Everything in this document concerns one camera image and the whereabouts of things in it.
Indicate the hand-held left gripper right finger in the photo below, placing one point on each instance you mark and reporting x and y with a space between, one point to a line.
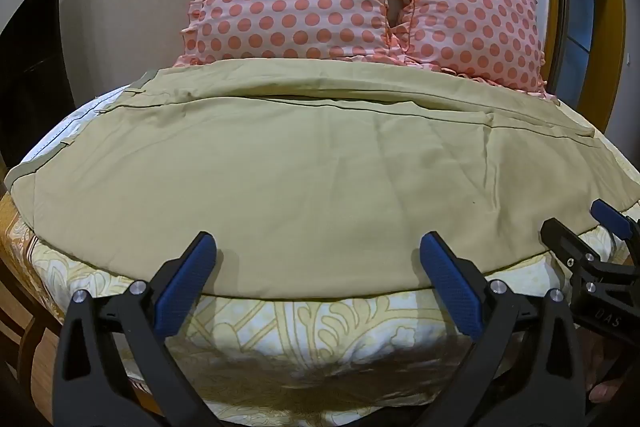
450 292

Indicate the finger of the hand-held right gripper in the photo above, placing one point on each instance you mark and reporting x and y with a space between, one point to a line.
611 216
564 243

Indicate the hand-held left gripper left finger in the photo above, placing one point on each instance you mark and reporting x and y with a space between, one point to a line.
184 292

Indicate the khaki pants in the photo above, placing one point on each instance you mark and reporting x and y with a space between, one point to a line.
300 187

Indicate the person's right hand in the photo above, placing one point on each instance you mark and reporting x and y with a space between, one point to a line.
602 372

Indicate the white yellow patterned bed sheet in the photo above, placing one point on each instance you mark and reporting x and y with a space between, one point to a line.
320 342

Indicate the yellow framed glass door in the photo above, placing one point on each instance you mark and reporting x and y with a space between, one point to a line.
585 17

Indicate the dark wooden door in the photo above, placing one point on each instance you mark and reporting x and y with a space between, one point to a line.
35 57

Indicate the wooden bed frame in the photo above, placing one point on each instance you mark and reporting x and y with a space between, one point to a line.
20 307

